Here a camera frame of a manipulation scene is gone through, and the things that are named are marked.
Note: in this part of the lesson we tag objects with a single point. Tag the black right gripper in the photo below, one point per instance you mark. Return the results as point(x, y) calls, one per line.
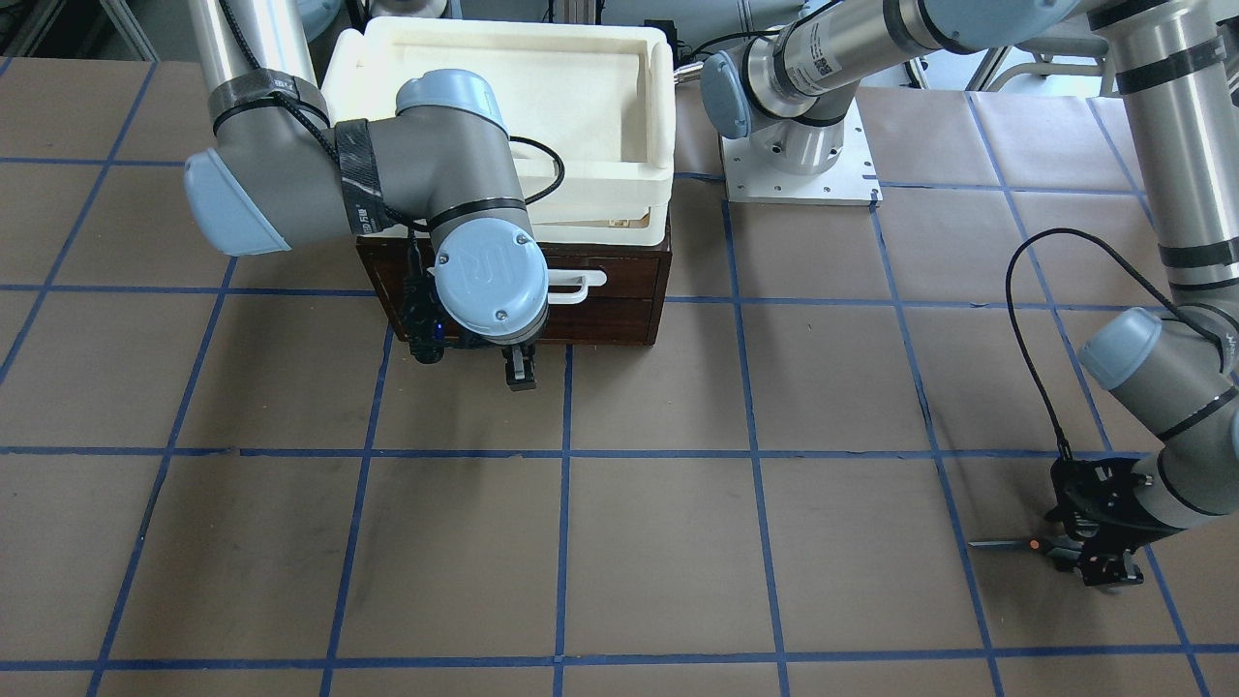
point(520, 367)

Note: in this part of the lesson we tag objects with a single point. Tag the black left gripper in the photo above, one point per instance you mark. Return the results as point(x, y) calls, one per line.
point(1109, 564)

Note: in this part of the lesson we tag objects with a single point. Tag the grey orange scissors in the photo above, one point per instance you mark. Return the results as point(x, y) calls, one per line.
point(1061, 550)

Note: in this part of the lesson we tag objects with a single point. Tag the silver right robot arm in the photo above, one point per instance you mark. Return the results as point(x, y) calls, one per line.
point(281, 176)

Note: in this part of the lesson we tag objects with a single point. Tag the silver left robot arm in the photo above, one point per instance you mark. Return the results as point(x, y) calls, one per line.
point(1127, 211)

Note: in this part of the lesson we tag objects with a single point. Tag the dark wooden drawer cabinet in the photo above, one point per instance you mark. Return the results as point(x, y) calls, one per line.
point(600, 290)

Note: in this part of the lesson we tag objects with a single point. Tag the white plastic tray box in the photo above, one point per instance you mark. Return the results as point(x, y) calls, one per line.
point(601, 97)

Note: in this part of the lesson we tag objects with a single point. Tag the grey office chair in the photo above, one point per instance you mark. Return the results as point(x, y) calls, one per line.
point(1069, 48)

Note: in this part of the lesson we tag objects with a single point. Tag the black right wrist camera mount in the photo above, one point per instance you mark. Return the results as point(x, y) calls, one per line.
point(421, 313)

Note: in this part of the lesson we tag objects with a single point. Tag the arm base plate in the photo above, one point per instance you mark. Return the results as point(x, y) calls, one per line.
point(797, 163)

